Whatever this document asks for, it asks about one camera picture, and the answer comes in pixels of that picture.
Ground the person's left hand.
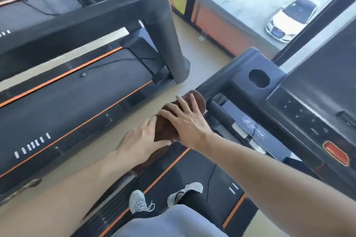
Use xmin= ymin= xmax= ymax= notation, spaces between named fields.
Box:
xmin=116 ymin=116 xmax=172 ymax=167

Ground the person's right hand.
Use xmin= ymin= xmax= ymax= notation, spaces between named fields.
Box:
xmin=158 ymin=94 xmax=215 ymax=153

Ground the brown microfibre cloth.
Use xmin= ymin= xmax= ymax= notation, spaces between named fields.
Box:
xmin=131 ymin=89 xmax=207 ymax=176

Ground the black treadmill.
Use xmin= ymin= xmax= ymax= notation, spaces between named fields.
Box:
xmin=0 ymin=0 xmax=191 ymax=204
xmin=0 ymin=0 xmax=117 ymax=33
xmin=71 ymin=3 xmax=356 ymax=237

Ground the person's left forearm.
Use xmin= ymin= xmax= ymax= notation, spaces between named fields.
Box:
xmin=0 ymin=149 xmax=134 ymax=237

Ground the person's right forearm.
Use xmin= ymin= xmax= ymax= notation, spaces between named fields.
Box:
xmin=200 ymin=134 xmax=356 ymax=237

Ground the person's left grey shoe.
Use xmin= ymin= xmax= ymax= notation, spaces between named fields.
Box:
xmin=129 ymin=189 xmax=156 ymax=214

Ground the person's grey shoe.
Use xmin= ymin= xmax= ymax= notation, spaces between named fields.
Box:
xmin=129 ymin=189 xmax=156 ymax=214
xmin=167 ymin=182 xmax=204 ymax=208

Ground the person's right grey shoe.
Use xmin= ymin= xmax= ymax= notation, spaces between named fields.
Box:
xmin=167 ymin=182 xmax=204 ymax=208

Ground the person's grey shirt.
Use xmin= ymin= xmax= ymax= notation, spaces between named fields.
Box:
xmin=111 ymin=204 xmax=228 ymax=237

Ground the orange patterned parapet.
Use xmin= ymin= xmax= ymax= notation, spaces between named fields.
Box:
xmin=143 ymin=0 xmax=280 ymax=60

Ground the white car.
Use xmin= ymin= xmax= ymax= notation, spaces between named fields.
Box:
xmin=266 ymin=0 xmax=320 ymax=43

